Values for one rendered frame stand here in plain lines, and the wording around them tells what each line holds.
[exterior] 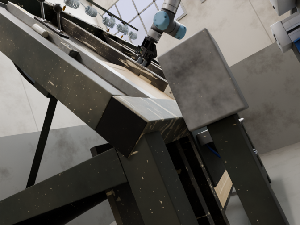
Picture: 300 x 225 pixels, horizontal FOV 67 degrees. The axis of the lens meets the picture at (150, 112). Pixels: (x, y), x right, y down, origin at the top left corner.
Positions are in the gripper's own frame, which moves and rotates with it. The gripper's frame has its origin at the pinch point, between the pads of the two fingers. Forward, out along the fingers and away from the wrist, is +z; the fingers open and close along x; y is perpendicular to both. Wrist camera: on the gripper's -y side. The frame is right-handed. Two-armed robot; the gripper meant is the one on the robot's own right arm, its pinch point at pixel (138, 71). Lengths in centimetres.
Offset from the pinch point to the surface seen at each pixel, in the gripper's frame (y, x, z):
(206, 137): 44, 59, -2
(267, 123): -306, 88, 16
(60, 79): 73, 21, 0
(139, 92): 47, 32, -3
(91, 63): 47.5, 6.8, -1.3
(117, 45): -36, -50, -1
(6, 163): -33, -123, 181
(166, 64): 72, 47, -18
